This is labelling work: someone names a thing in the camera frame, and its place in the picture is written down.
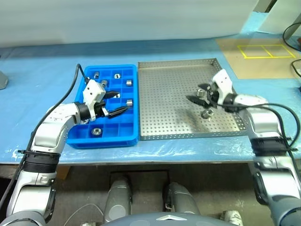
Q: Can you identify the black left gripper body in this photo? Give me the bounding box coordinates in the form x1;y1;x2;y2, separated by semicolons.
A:
94;96;109;119

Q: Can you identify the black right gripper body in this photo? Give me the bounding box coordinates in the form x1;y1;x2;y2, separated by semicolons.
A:
206;81;221;107

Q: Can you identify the blue compartment plastic tray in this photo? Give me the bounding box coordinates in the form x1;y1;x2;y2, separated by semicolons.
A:
65;64;139;149

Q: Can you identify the perforated steel tray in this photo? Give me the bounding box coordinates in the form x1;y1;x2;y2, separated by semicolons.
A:
137;58;249;141

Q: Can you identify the brown cardboard sheet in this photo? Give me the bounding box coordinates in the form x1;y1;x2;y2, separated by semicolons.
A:
215;37;301;80

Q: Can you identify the tan cardboard box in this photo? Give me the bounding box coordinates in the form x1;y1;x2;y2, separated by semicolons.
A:
56;166;71;181

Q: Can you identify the blue plastic table cover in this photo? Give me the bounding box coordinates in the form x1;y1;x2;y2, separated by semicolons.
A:
0;11;301;165

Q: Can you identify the large white foam board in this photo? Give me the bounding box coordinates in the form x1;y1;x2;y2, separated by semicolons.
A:
0;0;259;49

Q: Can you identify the grey left robot leg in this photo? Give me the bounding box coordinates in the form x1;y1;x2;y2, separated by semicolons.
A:
103;180;132;223

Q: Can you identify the grey robot leg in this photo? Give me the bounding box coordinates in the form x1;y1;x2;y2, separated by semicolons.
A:
103;180;132;223
163;181;202;215

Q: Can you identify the white upright panel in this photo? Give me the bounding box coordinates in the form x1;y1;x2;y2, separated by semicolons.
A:
258;0;301;33

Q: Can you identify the grey right robot leg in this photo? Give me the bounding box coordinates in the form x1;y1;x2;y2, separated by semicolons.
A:
163;181;202;215

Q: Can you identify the grey rounded object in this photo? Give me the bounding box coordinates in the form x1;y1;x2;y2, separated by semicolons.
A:
0;70;9;90

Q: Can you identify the dark grey robot torso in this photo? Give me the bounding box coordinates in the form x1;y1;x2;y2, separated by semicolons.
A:
101;211;207;226

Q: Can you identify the white rounded object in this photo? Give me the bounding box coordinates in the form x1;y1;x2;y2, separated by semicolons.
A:
221;210;244;226

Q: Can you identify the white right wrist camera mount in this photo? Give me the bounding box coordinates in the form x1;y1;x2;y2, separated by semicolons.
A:
210;69;235;105

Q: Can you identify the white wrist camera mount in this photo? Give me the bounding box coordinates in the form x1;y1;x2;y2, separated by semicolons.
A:
210;69;235;105
82;79;106;122

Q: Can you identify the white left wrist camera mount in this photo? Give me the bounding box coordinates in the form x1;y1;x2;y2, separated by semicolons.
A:
82;79;106;122

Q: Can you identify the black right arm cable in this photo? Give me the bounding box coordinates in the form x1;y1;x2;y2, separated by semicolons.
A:
221;102;301;165

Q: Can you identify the thin black cable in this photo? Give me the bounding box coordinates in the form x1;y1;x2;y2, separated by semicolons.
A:
291;58;301;77

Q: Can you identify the black looped cable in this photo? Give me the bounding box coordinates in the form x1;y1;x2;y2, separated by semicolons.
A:
282;22;301;51

